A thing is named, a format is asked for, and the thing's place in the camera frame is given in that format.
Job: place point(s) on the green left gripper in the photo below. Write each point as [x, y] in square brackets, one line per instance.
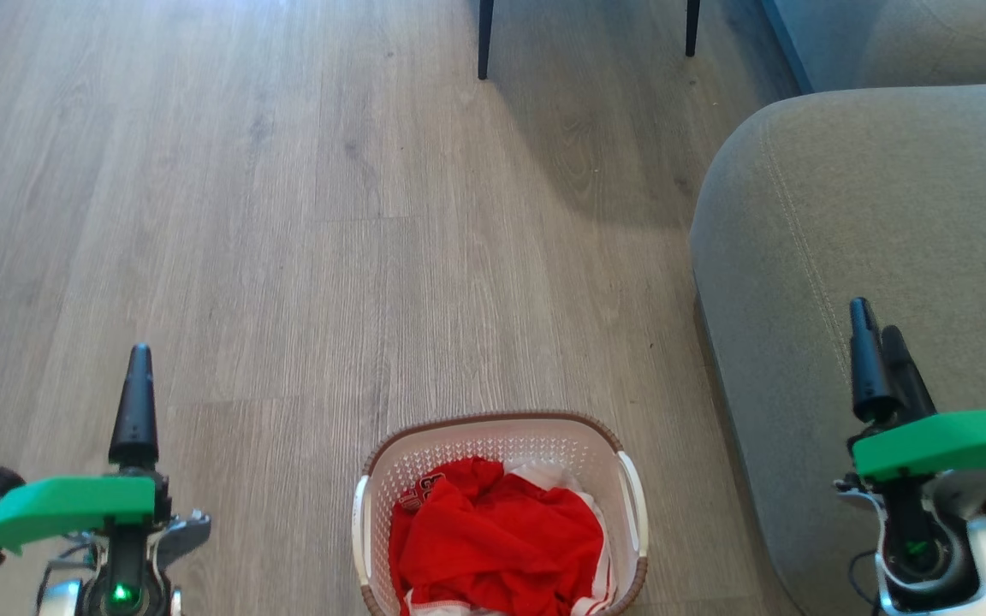
[65, 505]

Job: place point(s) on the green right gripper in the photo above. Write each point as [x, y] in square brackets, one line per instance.
[947, 441]

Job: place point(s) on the white laundry basket brown rim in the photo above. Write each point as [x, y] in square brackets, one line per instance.
[493, 438]

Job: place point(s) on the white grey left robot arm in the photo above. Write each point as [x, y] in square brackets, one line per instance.
[61, 601]

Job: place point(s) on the grey fabric sofa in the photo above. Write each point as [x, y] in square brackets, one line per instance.
[844, 214]

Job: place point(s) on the grey-blue upholstered furniture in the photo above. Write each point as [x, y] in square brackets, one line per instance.
[912, 38]

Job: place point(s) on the black furniture leg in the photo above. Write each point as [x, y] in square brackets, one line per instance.
[692, 26]
[485, 38]

